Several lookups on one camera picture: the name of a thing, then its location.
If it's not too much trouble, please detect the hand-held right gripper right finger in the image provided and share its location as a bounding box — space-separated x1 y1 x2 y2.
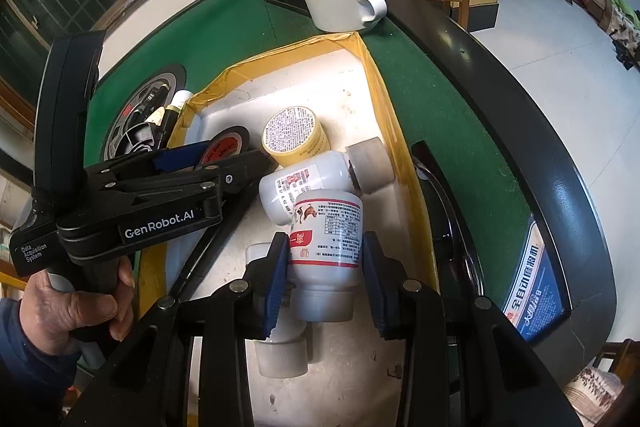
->
361 231 583 427

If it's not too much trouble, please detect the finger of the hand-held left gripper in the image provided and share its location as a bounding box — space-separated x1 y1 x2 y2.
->
87 149 279 230
85 140 216 188

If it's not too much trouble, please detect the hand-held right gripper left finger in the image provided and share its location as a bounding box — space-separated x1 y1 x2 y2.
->
62 231 293 427

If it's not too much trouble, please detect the black tape roll red core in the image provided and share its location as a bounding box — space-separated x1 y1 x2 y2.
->
197 126 251 170

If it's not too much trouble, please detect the white plastic medicine bottle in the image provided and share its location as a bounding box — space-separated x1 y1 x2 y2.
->
258 150 356 226

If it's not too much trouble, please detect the white bottle with red label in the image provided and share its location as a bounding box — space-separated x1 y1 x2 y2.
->
289 188 363 323

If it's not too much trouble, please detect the cardboard box with yellow tape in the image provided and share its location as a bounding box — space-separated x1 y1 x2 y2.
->
135 32 443 427

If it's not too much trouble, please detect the person's left forearm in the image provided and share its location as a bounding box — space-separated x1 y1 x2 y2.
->
0 297 83 427

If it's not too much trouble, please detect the person's left hand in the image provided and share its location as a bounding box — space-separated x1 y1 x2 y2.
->
25 254 136 344

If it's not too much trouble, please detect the black tube with white cap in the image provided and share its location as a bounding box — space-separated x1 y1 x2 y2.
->
160 90 195 148

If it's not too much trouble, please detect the yellow round jar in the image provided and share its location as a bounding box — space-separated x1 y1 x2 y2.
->
261 106 331 168

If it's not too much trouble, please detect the round table control panel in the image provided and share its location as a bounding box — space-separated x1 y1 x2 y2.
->
100 64 188 162

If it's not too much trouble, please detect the thin black rod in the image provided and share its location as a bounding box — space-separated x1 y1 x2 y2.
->
169 189 256 300

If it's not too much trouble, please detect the grey tape roll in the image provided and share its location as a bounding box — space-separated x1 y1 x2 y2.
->
346 138 396 195

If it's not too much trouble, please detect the blue table sticker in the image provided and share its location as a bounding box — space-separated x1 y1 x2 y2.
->
505 214 566 340

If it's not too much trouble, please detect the patterned cushion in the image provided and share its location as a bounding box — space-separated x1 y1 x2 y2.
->
562 364 626 427

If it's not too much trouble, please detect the pile of clothes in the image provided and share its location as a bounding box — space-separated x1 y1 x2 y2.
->
570 0 640 68

